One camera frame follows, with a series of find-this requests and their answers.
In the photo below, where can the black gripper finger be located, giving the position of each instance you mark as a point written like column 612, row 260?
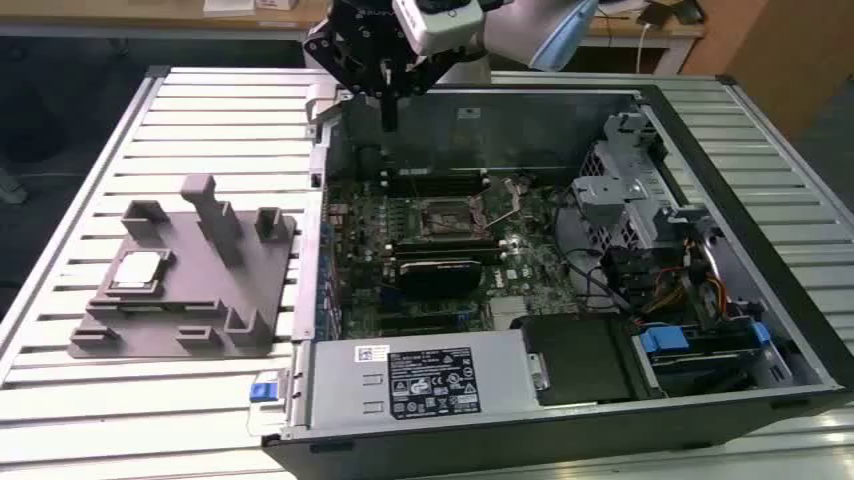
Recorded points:
column 390, row 100

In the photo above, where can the metal locking lever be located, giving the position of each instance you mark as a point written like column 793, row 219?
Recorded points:
column 414, row 187
column 509, row 216

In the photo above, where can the CPU with silver top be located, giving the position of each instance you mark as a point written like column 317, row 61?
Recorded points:
column 142, row 270

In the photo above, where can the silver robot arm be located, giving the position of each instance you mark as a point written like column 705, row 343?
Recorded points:
column 508, row 30

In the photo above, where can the CPU socket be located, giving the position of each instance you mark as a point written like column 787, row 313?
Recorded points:
column 444, row 221

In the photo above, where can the small white box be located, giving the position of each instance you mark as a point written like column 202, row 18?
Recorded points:
column 277, row 4

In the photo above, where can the white paper sheet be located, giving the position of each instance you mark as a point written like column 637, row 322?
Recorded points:
column 229, row 6

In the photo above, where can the green motherboard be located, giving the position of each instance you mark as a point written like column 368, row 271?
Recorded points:
column 364, row 235

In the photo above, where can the wooden desk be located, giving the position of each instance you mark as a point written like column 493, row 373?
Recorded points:
column 167, row 20

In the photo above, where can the black graphics card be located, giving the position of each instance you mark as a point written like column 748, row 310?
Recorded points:
column 441, row 280

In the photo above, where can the metal drive cage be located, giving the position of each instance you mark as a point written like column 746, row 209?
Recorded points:
column 621, row 165

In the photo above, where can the black expansion slot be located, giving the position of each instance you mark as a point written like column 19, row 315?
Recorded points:
column 414, row 323

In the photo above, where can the silver chipset heatsink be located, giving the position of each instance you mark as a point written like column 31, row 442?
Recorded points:
column 510, row 310

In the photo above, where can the grey plastic parts rack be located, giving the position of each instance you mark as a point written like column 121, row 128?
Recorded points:
column 194, row 280

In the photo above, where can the black pouch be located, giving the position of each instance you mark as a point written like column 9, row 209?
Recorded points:
column 689, row 11

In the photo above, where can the silver power supply with label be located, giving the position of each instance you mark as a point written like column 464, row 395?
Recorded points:
column 334, row 380

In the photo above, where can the wooden cabinet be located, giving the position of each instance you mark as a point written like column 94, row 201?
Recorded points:
column 788, row 60

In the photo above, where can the blue case latch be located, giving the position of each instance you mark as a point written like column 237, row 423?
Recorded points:
column 262, row 391

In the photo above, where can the blue disk carrier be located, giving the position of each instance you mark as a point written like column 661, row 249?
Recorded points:
column 664, row 340

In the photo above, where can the black open PC case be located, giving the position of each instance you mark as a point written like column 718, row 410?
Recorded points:
column 534, row 445

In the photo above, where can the silver disk bay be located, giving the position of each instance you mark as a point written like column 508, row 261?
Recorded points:
column 781, row 367

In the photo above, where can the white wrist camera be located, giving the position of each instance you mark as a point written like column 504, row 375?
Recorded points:
column 434, row 20

